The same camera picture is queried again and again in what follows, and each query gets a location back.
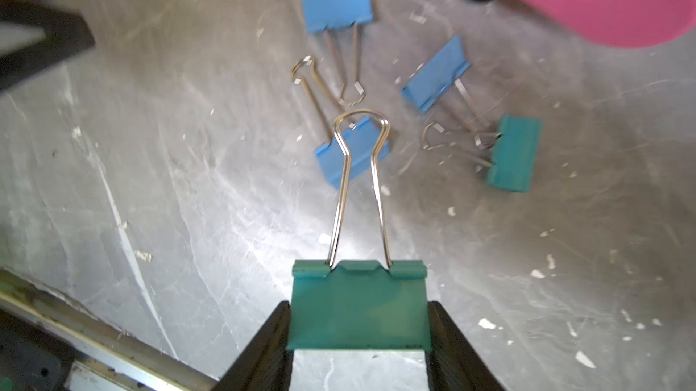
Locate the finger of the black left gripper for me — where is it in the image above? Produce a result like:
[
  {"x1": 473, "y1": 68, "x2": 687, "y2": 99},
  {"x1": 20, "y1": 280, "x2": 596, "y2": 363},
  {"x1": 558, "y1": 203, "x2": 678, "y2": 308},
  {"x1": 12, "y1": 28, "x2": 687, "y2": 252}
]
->
[{"x1": 1, "y1": 0, "x2": 96, "y2": 91}]

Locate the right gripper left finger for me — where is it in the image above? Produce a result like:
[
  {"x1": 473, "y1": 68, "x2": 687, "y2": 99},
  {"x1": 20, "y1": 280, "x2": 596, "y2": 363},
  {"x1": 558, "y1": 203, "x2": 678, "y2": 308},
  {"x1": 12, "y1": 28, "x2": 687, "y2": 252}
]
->
[{"x1": 211, "y1": 300, "x2": 294, "y2": 391}]

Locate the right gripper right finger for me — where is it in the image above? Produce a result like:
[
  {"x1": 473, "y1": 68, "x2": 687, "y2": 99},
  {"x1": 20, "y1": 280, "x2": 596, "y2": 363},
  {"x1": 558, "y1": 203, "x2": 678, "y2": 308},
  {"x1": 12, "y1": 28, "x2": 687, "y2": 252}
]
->
[{"x1": 425, "y1": 301, "x2": 505, "y2": 391}]

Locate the teal binder clip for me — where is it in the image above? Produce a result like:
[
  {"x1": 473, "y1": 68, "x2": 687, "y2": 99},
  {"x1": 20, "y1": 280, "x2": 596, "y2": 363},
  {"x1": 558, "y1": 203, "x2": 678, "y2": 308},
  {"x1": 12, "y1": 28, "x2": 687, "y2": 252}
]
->
[
  {"x1": 420, "y1": 115, "x2": 542, "y2": 193},
  {"x1": 285, "y1": 108, "x2": 433, "y2": 352}
]

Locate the blue binder clip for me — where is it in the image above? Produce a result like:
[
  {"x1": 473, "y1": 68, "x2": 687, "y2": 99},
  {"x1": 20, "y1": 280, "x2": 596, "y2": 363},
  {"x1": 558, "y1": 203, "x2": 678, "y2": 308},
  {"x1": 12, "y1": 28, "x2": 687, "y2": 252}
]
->
[
  {"x1": 301, "y1": 0, "x2": 374, "y2": 107},
  {"x1": 291, "y1": 56, "x2": 382, "y2": 189},
  {"x1": 401, "y1": 35, "x2": 498, "y2": 145}
]

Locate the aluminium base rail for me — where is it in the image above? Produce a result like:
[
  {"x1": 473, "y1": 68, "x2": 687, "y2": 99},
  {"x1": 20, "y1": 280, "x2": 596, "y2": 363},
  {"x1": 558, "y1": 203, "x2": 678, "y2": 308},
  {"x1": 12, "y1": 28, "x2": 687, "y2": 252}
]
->
[{"x1": 1, "y1": 270, "x2": 218, "y2": 390}]

